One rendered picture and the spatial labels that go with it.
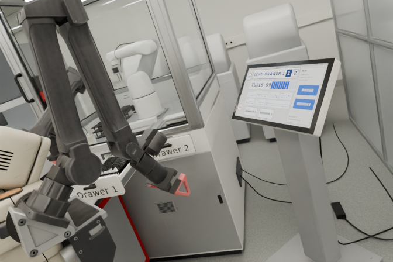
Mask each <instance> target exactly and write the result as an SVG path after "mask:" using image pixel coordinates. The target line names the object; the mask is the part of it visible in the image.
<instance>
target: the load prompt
mask: <svg viewBox="0 0 393 262"><path fill-rule="evenodd" d="M300 69H301V68H300V67H292V68H273V69H262V70H254V73H253V76H252V79H280V78H298V76H299V72H300Z"/></svg>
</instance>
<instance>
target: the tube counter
mask: <svg viewBox="0 0 393 262"><path fill-rule="evenodd" d="M296 83H297V81H266V85H265V88H264V89H279V90H294V89H295V86H296Z"/></svg>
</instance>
